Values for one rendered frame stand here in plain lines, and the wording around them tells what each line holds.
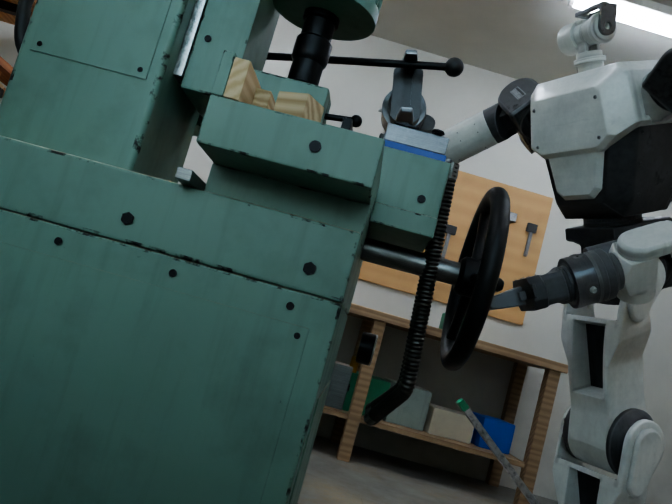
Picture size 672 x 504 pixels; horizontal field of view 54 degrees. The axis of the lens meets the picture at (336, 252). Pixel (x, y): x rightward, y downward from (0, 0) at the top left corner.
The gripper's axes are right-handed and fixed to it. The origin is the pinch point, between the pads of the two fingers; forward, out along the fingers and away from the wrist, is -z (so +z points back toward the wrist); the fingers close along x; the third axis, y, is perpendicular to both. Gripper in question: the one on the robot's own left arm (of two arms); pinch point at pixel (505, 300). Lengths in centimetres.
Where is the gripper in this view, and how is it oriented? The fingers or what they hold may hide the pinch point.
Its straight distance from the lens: 116.8
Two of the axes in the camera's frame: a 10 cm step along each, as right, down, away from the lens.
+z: 9.7, -2.6, 0.0
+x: 0.3, 1.0, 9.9
